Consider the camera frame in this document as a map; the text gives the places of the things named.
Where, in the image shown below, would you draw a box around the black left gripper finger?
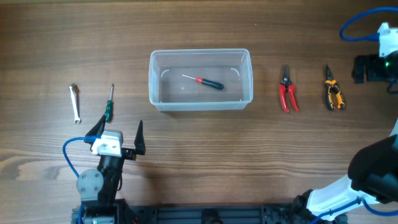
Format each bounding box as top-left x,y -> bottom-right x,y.
84,115 -> 106,144
134,120 -> 146,156

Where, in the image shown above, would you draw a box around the orange black needle-nose pliers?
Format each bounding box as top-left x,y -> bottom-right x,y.
325,65 -> 345,111

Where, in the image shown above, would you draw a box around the red handled cutters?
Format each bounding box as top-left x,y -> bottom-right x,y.
279,65 -> 299,113

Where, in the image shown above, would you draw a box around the black red screwdriver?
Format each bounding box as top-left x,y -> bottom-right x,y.
183,75 -> 224,90

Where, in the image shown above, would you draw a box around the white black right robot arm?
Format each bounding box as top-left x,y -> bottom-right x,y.
284,134 -> 397,223

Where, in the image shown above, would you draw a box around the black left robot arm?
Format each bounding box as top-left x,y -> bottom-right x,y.
71,116 -> 146,224

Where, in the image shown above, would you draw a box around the clear plastic container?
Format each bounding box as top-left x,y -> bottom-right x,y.
149,49 -> 254,111

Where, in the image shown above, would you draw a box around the small silver wrench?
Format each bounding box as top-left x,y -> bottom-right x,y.
68,85 -> 81,124

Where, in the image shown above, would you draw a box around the blue left camera cable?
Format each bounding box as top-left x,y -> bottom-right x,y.
62,135 -> 101,224

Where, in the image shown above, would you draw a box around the green handled screwdriver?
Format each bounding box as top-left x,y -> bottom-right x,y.
104,84 -> 114,123

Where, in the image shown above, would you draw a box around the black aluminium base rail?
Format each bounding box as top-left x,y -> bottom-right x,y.
70,202 -> 348,224

